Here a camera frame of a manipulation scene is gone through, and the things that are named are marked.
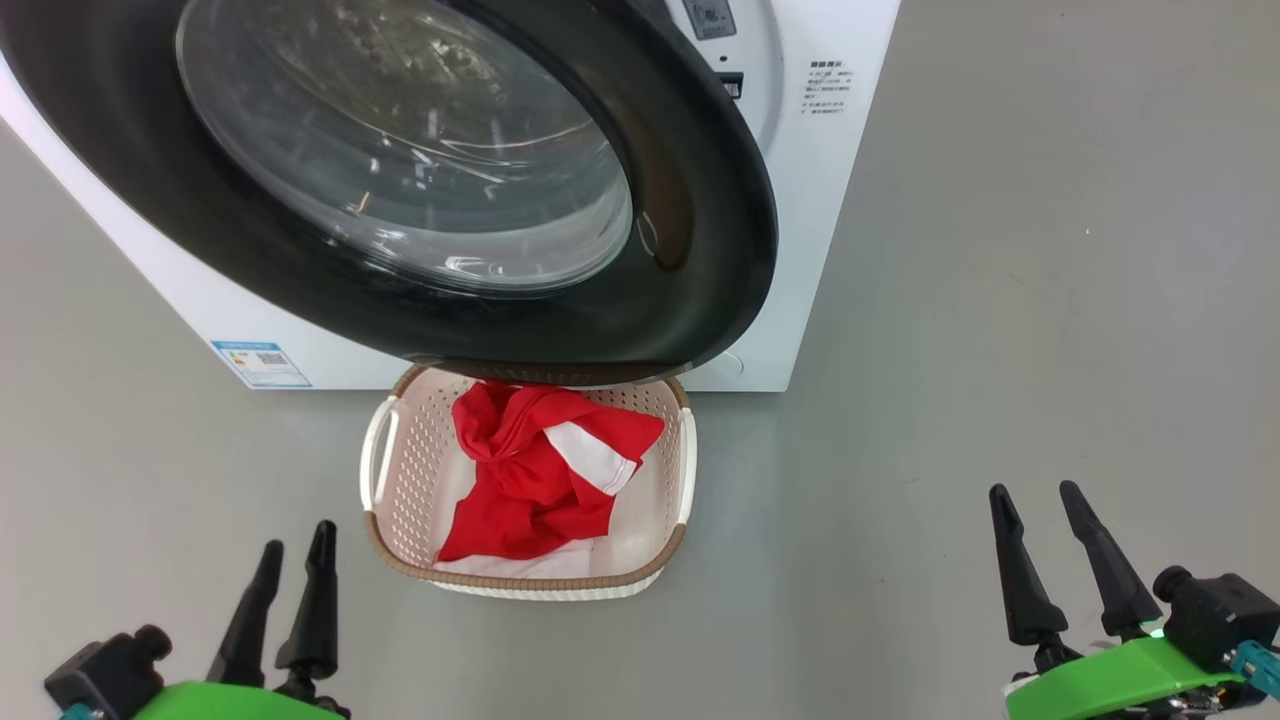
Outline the red garment with white stripe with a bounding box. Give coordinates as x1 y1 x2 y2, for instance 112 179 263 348
450 380 667 498

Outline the round white filter cover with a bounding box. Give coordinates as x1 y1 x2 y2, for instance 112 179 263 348
690 350 747 387

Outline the white front-load washing machine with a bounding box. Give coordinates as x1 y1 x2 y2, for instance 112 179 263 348
0 0 901 393

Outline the blue energy label sticker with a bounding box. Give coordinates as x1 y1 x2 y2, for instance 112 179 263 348
210 340 313 389

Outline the right teal plug black cable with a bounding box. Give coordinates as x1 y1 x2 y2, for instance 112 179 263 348
1230 640 1280 701

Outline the cream perforated basket brown rim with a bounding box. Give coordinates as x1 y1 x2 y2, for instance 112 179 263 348
360 365 698 602

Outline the black round glass washer door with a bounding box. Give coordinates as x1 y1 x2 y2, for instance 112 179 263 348
0 0 779 387

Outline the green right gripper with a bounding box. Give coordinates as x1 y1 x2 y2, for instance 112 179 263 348
988 481 1246 720

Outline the grey warning sticker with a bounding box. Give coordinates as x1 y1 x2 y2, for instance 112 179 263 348
683 0 738 41

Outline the plain red garment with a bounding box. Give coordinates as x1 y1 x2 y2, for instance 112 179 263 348
437 465 618 564

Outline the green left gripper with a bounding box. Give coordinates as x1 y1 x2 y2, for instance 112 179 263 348
130 520 349 720

